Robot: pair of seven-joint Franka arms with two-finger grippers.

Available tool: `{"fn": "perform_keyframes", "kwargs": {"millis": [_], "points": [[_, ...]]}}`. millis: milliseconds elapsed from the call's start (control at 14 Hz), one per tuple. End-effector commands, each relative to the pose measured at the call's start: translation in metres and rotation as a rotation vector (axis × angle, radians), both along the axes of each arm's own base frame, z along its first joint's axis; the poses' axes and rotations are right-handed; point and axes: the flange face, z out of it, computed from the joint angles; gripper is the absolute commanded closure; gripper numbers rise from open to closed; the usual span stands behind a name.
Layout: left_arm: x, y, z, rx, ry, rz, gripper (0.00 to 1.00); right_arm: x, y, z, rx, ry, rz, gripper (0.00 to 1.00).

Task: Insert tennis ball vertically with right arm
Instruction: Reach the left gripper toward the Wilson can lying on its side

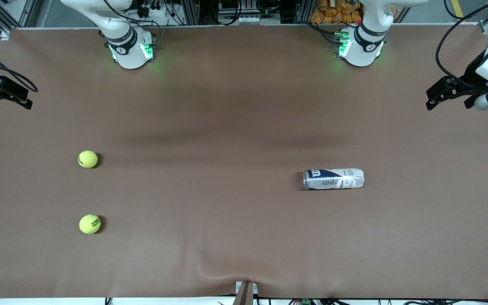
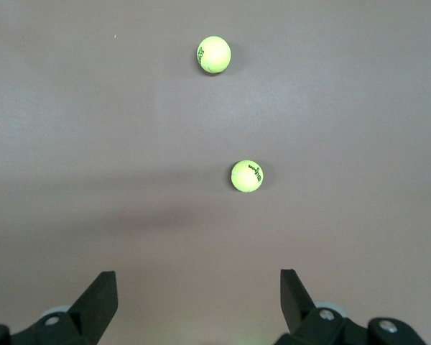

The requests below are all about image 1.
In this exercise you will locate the yellow tennis ball small logo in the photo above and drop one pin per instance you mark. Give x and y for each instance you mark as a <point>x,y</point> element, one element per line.
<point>87,159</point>

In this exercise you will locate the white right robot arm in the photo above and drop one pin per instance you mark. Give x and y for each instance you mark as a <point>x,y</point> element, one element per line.
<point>127,51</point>

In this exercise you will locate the white terminal block device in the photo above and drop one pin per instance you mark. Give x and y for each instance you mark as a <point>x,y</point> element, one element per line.
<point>244,20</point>

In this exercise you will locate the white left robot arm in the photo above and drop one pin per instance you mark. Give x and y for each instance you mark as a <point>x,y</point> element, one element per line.
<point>362,46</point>

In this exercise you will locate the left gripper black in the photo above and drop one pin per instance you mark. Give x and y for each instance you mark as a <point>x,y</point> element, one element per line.
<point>472,74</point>

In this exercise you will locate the orange snack bags pile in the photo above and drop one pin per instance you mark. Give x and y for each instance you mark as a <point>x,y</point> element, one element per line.
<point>333,12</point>

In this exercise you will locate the yellow tennis ball black lettering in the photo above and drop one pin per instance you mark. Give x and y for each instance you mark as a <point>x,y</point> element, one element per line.
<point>90,224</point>

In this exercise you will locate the white power strip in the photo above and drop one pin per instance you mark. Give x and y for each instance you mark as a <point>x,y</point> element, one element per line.
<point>157,17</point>

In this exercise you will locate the green plug connector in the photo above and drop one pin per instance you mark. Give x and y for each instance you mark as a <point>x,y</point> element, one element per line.
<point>305,302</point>

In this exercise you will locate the clear blue tennis ball can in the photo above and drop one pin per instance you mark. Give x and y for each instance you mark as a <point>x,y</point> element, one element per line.
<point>333,179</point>

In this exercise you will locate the grey table edge clamp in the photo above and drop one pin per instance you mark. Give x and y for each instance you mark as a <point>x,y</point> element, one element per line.
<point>246,293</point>

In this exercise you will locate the brown table mat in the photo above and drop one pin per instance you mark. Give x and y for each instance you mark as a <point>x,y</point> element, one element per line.
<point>227,127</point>

